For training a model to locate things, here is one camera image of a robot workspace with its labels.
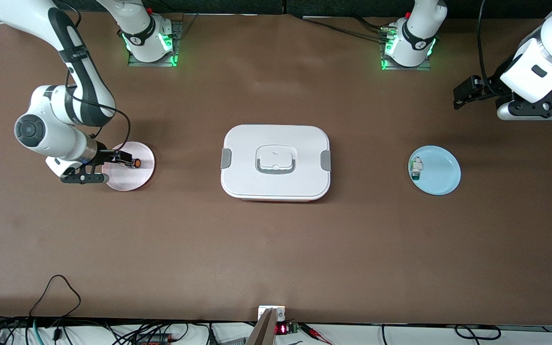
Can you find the pink round plate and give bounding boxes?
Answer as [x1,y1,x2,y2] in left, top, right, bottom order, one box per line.
[103,141,156,192]

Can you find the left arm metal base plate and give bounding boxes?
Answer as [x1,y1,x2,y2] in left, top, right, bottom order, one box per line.
[380,46,433,71]

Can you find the teal cable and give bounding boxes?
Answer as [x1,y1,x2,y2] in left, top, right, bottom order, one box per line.
[26,319,42,345]

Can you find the white lunch box grey handle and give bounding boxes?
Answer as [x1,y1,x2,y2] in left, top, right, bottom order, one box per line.
[220,124,332,202]

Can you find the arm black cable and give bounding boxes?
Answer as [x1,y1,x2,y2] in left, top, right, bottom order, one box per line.
[477,0,516,96]
[65,62,132,152]

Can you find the thin black looped cable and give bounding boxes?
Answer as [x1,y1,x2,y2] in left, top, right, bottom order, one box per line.
[29,274,82,342]

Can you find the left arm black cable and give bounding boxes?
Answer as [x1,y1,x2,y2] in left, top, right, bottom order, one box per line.
[477,0,516,96]

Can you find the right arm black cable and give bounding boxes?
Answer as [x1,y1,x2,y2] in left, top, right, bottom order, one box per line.
[65,62,132,152]

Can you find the red black test leads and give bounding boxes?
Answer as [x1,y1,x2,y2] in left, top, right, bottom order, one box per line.
[300,324,334,345]

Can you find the camera mount pole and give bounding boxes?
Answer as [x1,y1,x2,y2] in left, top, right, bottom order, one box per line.
[245,308,277,345]

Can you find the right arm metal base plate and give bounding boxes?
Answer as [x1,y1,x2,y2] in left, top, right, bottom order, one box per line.
[127,20,184,68]

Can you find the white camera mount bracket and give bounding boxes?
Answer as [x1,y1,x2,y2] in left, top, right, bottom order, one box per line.
[258,305,286,322]

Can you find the light blue round plate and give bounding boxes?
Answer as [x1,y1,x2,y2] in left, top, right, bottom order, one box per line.
[408,145,462,196]

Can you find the black base power cables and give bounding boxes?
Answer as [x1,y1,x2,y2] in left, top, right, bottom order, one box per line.
[300,14,391,41]

